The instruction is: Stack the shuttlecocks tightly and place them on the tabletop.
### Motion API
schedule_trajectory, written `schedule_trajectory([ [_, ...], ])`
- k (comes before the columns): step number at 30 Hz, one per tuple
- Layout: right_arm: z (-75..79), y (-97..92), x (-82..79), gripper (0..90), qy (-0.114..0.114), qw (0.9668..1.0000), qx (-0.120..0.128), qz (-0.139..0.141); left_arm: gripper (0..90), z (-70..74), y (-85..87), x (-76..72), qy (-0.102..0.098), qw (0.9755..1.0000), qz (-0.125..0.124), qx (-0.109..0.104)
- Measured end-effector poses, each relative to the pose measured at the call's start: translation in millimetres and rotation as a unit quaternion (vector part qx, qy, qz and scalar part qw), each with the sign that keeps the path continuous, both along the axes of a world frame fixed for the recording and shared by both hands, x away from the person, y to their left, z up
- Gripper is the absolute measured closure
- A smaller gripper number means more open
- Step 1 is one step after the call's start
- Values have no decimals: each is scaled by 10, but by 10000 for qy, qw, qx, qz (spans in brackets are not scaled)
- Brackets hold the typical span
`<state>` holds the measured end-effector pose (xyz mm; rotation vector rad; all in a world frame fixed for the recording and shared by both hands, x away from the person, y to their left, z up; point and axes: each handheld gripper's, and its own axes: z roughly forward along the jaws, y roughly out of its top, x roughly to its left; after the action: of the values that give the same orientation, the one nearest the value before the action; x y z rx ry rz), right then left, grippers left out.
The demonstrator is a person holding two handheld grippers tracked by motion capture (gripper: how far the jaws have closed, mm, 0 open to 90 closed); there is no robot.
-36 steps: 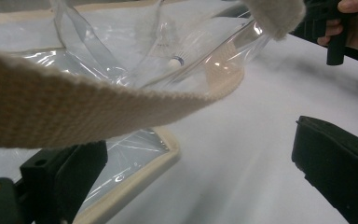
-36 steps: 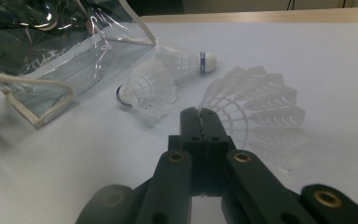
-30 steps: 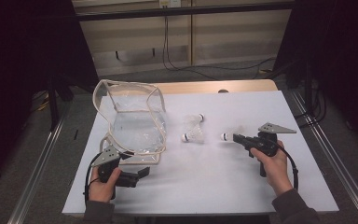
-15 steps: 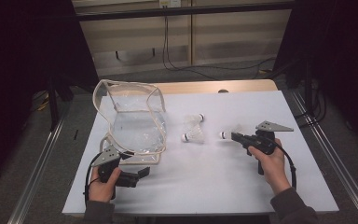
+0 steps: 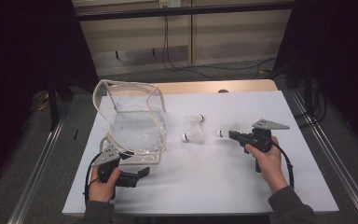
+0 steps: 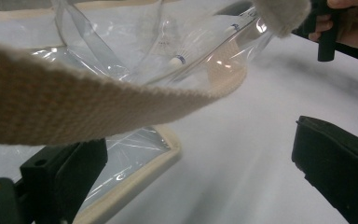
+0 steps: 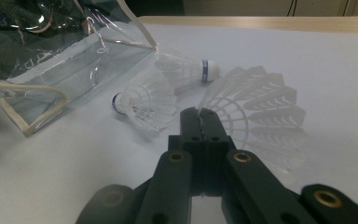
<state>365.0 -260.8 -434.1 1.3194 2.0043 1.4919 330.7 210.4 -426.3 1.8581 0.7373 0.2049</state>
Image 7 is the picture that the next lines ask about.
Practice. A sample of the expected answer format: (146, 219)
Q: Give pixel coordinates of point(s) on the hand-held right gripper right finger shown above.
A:
(213, 133)

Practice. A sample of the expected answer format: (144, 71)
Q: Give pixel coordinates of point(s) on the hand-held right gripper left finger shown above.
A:
(192, 130)

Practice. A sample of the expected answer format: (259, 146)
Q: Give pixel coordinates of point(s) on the white shuttlecock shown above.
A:
(209, 70)
(149, 102)
(261, 102)

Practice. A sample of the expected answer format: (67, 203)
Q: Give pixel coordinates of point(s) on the clear plastic bag beige trim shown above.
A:
(74, 62)

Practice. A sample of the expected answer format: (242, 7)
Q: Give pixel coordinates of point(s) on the white table cover sheet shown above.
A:
(323, 77)

